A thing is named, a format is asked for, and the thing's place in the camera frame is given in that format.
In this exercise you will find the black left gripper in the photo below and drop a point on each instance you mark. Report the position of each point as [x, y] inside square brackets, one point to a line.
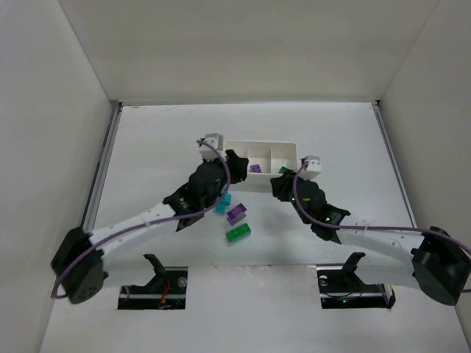
[235, 168]

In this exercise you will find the aluminium frame rail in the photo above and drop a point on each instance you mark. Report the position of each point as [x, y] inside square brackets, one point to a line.
[99, 177]
[393, 161]

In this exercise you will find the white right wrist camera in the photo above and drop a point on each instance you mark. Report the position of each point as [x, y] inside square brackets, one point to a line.
[311, 167]

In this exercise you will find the purple lego brick stack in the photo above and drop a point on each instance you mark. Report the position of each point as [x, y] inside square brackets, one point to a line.
[236, 214]

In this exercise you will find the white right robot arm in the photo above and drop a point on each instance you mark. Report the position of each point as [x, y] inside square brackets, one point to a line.
[428, 260]

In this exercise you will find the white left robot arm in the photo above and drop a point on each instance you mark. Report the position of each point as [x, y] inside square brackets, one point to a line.
[83, 260]

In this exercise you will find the green lego brick block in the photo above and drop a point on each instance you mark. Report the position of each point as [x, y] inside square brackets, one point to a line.
[238, 233]

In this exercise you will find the teal lego brick cluster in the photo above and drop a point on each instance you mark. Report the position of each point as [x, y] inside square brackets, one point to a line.
[221, 207]

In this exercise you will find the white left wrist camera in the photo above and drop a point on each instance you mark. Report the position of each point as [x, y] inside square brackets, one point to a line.
[210, 147]

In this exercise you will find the left aluminium frame rail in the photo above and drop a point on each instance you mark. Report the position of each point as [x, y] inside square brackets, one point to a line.
[99, 177]

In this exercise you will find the right aluminium frame rail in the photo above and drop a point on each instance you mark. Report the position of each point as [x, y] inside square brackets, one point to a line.
[393, 161]

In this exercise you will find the small green lego brick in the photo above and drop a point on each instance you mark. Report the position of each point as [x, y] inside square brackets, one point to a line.
[283, 170]

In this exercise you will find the purple curved lego brick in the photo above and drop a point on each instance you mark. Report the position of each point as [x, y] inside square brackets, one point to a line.
[256, 168]

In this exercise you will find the white three-compartment tray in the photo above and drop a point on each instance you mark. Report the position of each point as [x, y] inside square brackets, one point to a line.
[271, 156]

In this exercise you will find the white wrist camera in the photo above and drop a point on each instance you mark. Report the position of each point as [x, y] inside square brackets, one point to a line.
[311, 167]
[210, 147]

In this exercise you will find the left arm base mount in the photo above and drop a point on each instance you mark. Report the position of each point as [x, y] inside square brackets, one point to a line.
[166, 290]

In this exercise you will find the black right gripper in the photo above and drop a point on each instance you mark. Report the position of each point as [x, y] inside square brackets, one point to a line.
[282, 184]

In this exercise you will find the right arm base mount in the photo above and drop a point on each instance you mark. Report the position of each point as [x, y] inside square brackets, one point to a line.
[341, 288]

